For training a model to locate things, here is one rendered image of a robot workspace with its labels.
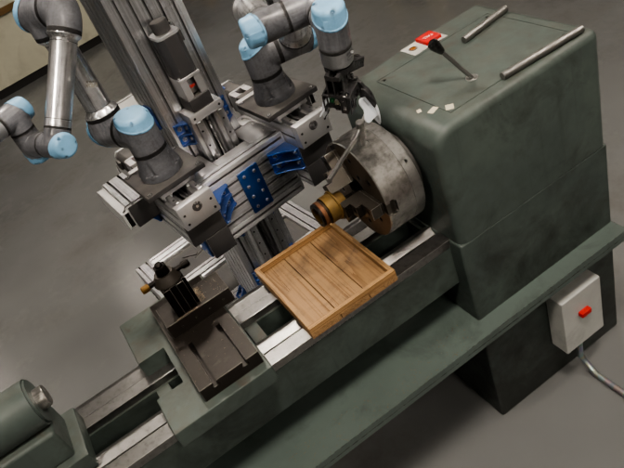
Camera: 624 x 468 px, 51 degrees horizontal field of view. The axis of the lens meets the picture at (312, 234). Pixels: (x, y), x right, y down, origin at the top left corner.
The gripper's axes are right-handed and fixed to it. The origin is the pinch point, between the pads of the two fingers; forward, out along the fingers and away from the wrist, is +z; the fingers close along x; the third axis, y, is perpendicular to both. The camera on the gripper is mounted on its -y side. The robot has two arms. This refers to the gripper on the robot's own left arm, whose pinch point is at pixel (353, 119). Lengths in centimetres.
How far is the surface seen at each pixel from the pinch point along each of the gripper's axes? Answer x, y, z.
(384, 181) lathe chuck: 8.1, 4.4, 17.4
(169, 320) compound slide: -43, 51, 35
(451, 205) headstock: 24.8, -0.5, 29.3
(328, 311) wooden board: -3, 33, 43
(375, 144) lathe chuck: 3.3, -4.2, 12.8
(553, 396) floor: 62, 4, 125
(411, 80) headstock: 5.9, -31.7, 13.2
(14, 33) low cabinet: -529, -313, 248
